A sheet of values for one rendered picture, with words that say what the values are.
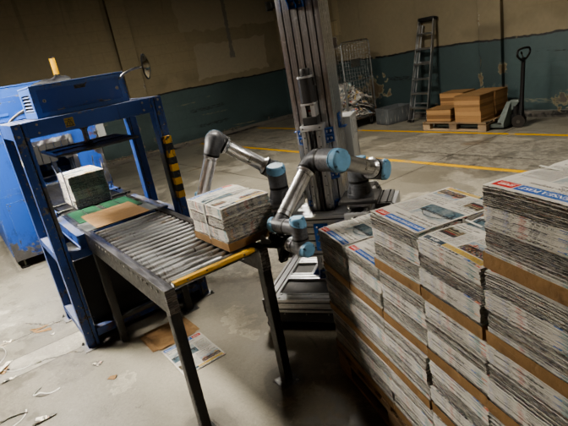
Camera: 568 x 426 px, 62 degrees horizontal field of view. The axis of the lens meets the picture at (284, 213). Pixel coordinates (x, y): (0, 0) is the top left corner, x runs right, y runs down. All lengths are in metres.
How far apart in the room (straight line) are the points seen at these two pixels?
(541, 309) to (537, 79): 7.77
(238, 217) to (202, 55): 9.91
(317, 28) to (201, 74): 9.27
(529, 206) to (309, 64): 1.93
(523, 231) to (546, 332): 0.23
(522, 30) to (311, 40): 6.39
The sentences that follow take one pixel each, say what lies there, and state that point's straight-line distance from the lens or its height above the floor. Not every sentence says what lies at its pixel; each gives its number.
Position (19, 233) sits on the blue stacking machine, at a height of 0.39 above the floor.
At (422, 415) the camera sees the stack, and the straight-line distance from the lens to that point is 2.00.
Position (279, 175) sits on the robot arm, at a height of 0.99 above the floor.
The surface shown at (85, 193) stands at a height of 0.90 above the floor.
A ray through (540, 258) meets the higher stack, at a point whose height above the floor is 1.15.
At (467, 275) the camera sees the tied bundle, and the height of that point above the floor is 1.01.
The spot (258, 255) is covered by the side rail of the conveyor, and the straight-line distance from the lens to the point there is 2.32.
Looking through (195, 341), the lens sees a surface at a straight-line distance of 3.26.
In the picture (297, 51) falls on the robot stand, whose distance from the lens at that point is 2.86.
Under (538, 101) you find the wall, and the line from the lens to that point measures 8.91.
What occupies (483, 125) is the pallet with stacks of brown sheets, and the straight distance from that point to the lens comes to 8.15.
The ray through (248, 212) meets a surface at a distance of 2.33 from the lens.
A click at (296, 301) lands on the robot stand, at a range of 2.98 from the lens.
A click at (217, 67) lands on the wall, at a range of 12.21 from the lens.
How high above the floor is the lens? 1.66
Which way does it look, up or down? 18 degrees down
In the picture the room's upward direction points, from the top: 10 degrees counter-clockwise
